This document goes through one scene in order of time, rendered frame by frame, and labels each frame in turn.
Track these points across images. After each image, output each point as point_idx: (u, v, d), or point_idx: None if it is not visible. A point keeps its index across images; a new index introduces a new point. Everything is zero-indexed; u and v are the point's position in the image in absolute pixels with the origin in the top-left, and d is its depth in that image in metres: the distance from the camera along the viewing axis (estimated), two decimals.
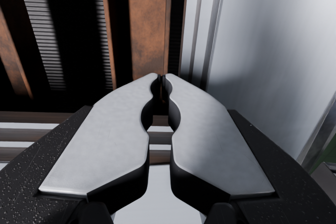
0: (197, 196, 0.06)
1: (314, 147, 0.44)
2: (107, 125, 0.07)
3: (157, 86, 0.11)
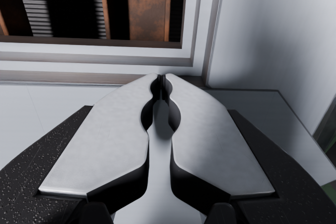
0: (197, 196, 0.06)
1: (332, 119, 0.39)
2: (107, 125, 0.07)
3: (157, 86, 0.11)
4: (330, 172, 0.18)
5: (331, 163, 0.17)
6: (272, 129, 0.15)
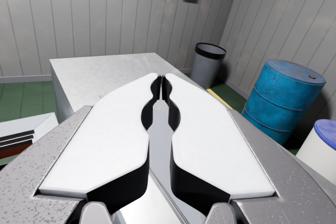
0: (197, 196, 0.06)
1: None
2: (107, 125, 0.07)
3: (157, 86, 0.11)
4: None
5: None
6: None
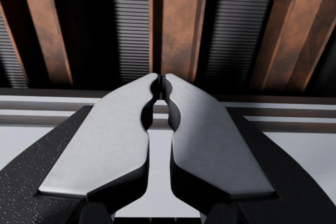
0: (197, 196, 0.06)
1: None
2: (107, 125, 0.07)
3: (157, 86, 0.11)
4: None
5: None
6: None
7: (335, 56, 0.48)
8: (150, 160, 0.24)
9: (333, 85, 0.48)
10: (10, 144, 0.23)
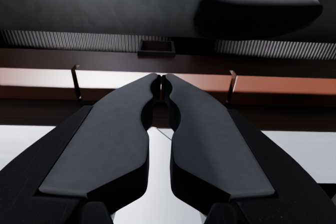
0: (197, 196, 0.06)
1: None
2: (107, 125, 0.07)
3: (157, 86, 0.11)
4: None
5: None
6: None
7: None
8: None
9: None
10: None
